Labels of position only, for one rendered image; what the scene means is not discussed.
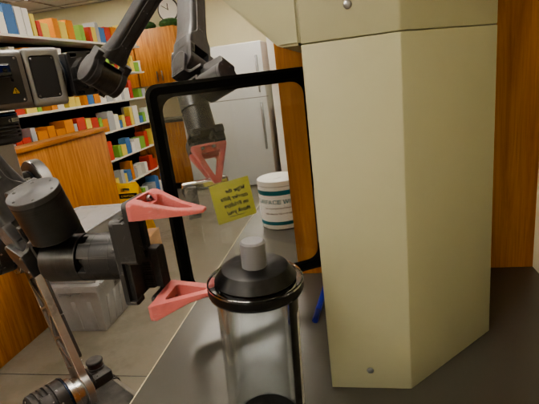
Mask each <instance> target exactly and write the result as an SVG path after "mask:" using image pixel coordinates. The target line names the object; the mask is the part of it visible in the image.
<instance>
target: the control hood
mask: <svg viewBox="0 0 539 404"><path fill-rule="evenodd" d="M223 1H224V2H225V3H226V4H228V5H229V6H230V7H231V8H233V9H234V10H235V11H236V12H237V13H239V15H240V16H242V17H243V18H244V19H245V20H246V21H248V22H249V23H250V24H251V25H253V26H254V27H255V28H256V29H258V30H259V31H260V32H261V33H262V34H264V35H265V36H266V37H267V38H268V39H269V40H270V41H271V42H273V43H274V44H275V45H276V46H279V47H282V48H285V49H288V50H292V51H297V52H299V53H302V51H301V45H302V44H301V41H300V32H299V23H298V6H297V0H223Z"/></svg>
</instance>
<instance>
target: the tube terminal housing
mask: <svg viewBox="0 0 539 404"><path fill-rule="evenodd" d="M297 6H298V23H299V32H300V41H301V44H302V45H301V51H302V67H303V76H304V85H305V93H306V110H307V119H308V128H309V137H310V154H311V163H312V171H313V180H314V197H315V205H316V214H317V223H318V239H319V248H320V257H321V266H322V283H323V292H324V301H325V310H326V326H327V335H328V344H329V352H330V369H331V378H332V386H333V387H360V388H396V389H412V388H413V387H414V386H416V385H417V384H419V383H420V382H421V381H423V380H424V379H425V378H426V377H428V376H429V375H430V374H432V373H433V372H435V371H436V370H437V369H439V368H440V367H441V366H442V365H444V364H445V363H446V362H448V361H449V360H450V359H452V358H453V357H455V356H456V355H457V354H458V353H459V352H461V351H462V350H463V349H465V348H466V347H468V346H469V345H471V344H472V343H473V342H474V341H475V340H477V339H478V338H479V337H481V336H482V335H484V334H485V333H487V332H488V331H489V303H490V275H491V246H492V190H493V161H494V131H495V103H496V47H497V25H495V24H497V11H498V0H297Z"/></svg>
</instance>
